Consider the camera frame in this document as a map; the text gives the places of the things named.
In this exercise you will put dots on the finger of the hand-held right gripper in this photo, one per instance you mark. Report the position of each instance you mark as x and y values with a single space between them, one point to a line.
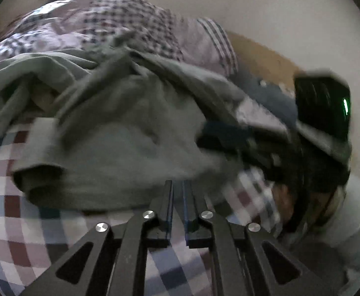
226 138

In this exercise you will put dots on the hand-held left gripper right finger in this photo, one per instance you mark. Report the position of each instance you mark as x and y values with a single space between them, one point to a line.
186 212

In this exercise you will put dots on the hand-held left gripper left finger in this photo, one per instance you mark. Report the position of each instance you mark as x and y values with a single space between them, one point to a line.
169 209

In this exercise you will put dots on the grey-green fleece-lined garment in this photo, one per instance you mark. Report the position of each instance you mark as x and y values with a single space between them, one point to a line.
121 135

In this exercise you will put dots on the person's right forearm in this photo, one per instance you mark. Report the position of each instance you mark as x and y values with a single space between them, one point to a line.
356 222

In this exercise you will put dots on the person's right hand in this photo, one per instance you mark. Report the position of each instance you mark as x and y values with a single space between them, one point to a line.
283 206

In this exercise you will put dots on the yellow-brown wooden board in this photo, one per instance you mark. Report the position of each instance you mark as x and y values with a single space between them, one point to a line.
260 55

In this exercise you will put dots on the checked bed sheet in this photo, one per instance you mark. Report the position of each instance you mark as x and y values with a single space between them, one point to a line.
13 222

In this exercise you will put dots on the pink checked patchwork quilt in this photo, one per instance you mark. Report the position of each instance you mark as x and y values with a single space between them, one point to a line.
121 15

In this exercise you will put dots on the beige striped cloth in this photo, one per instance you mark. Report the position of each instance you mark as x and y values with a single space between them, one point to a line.
42 95

